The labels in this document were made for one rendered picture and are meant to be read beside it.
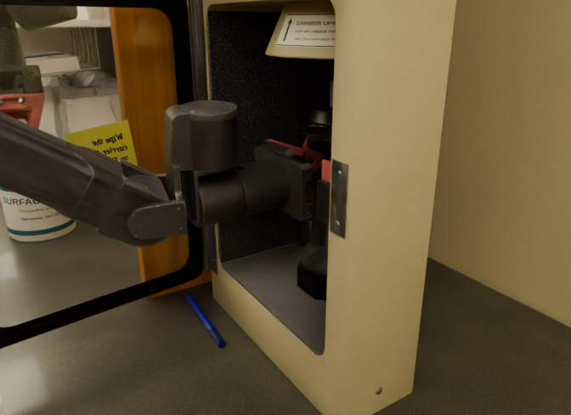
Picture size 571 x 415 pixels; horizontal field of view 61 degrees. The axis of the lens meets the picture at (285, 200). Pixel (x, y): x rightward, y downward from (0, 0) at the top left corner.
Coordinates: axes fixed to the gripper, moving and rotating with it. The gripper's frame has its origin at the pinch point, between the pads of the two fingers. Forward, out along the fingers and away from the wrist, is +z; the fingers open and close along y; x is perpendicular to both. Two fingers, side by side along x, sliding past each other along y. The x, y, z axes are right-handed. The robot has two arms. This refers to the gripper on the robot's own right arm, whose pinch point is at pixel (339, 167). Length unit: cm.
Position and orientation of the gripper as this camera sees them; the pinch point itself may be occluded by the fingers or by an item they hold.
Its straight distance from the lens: 60.4
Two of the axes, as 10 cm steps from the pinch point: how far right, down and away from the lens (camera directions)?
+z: 8.4, -2.1, 4.9
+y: -5.3, -2.9, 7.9
